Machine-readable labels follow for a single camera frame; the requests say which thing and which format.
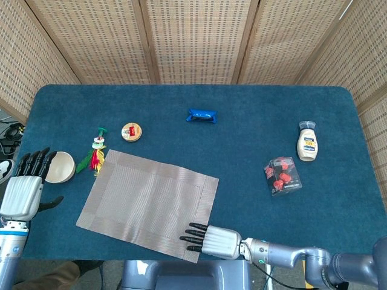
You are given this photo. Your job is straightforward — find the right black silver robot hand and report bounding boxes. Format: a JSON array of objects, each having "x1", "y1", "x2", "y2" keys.
[{"x1": 179, "y1": 222, "x2": 243, "y2": 260}]

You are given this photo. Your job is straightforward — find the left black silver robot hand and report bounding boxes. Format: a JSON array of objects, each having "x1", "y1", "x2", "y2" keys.
[{"x1": 0, "y1": 147, "x2": 65, "y2": 223}]

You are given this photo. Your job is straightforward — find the cream bowl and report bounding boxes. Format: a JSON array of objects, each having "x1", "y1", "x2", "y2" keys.
[{"x1": 44, "y1": 151, "x2": 76, "y2": 184}]

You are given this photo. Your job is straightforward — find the grey woven placemat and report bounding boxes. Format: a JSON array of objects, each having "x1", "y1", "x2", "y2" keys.
[{"x1": 75, "y1": 149, "x2": 220, "y2": 263}]

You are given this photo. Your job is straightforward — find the white black sneaker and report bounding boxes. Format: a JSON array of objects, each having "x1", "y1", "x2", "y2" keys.
[{"x1": 0, "y1": 159, "x2": 15, "y2": 184}]

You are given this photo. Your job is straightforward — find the grey robot torso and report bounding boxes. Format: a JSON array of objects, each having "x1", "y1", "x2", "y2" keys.
[{"x1": 120, "y1": 259, "x2": 252, "y2": 290}]

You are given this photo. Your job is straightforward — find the white table leg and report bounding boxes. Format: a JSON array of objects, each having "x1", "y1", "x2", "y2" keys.
[{"x1": 264, "y1": 264, "x2": 274, "y2": 290}]

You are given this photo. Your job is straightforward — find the feather shuttlecock toy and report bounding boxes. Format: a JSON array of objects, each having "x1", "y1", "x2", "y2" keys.
[{"x1": 76, "y1": 126, "x2": 108, "y2": 178}]

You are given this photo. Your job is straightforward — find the clear box of red capsules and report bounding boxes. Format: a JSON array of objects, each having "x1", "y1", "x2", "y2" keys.
[{"x1": 263, "y1": 156, "x2": 304, "y2": 198}]

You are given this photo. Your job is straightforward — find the blue carpet table cover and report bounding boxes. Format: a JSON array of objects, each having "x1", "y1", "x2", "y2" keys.
[{"x1": 0, "y1": 83, "x2": 387, "y2": 262}]

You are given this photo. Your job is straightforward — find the blue snack packet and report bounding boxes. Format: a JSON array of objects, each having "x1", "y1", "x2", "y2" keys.
[{"x1": 184, "y1": 108, "x2": 218, "y2": 124}]

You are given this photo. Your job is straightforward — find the round tin with label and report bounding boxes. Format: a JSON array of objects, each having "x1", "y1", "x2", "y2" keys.
[{"x1": 121, "y1": 122, "x2": 143, "y2": 143}]

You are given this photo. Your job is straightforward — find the mayonnaise squeeze bottle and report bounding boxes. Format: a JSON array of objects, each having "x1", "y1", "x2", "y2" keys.
[{"x1": 296, "y1": 120, "x2": 320, "y2": 162}]

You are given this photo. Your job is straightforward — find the woven folding screen panel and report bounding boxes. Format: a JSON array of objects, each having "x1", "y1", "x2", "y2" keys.
[
  {"x1": 25, "y1": 0, "x2": 160, "y2": 85},
  {"x1": 294, "y1": 0, "x2": 387, "y2": 194},
  {"x1": 231, "y1": 0, "x2": 356, "y2": 85},
  {"x1": 0, "y1": 0, "x2": 83, "y2": 124},
  {"x1": 138, "y1": 0, "x2": 261, "y2": 85}
]

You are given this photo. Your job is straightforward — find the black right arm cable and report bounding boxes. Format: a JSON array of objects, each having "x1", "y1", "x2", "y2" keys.
[{"x1": 250, "y1": 261, "x2": 306, "y2": 290}]

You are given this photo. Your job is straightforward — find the black floor cable bundle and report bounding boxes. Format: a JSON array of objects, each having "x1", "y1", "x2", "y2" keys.
[{"x1": 0, "y1": 116, "x2": 27, "y2": 158}]

